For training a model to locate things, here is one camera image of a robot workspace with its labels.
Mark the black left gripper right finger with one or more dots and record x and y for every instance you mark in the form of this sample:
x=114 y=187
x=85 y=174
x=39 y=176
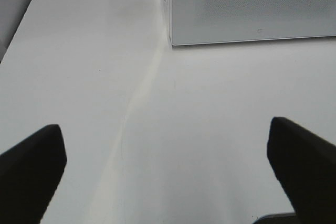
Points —
x=304 y=164

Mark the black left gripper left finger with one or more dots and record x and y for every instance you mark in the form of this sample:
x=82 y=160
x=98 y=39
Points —
x=30 y=174

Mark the white microwave door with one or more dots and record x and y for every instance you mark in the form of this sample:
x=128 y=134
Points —
x=193 y=22

